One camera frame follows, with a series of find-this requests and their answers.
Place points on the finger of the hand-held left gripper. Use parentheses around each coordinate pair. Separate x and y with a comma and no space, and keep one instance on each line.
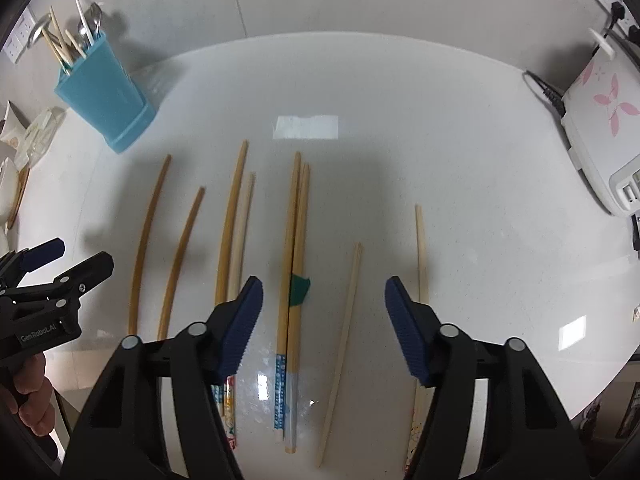
(85,272)
(42,255)

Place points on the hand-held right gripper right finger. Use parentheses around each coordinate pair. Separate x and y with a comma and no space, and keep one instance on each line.
(402,330)

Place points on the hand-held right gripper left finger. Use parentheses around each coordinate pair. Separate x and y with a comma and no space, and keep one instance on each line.
(247,320)

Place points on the plain pale wooden chopstick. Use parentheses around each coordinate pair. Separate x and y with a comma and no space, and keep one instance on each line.
(345,340)

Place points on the plain brown wooden chopstick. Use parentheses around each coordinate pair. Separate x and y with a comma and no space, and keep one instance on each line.
(145,240)
(180,260)

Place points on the brown chopstick blue patterned end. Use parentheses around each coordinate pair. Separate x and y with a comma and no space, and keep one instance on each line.
(290,240)
(231,220)

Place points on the blue utensil holder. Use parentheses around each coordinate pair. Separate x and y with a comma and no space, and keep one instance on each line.
(105,100)

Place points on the person's left hand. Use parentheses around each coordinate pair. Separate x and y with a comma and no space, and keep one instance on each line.
(35,395)

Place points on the green tape piece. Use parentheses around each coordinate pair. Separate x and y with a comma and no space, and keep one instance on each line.
(301,290)

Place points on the round wooden coaster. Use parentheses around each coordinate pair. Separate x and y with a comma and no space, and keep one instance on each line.
(21,195)

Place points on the brown chopstick pale blue end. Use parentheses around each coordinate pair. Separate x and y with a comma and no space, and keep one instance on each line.
(300,260)

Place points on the pale chopstick colourful printed end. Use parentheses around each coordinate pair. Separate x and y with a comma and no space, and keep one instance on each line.
(421,250)
(243,220)

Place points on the glass container green lid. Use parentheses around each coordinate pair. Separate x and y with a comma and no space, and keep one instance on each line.
(37,132)

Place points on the tan wooden chopstick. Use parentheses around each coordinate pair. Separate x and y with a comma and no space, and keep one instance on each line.
(60,35)
(72,42)
(52,47)

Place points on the steel ladle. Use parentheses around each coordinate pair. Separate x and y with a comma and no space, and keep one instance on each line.
(37,30)

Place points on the steel spoon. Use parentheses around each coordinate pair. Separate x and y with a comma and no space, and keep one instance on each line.
(82,29)
(96,14)

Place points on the white plastic utensil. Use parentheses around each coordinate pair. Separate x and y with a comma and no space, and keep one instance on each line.
(82,10)

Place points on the white rice cooker pink flower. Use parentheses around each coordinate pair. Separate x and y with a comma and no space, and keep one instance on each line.
(600,125)

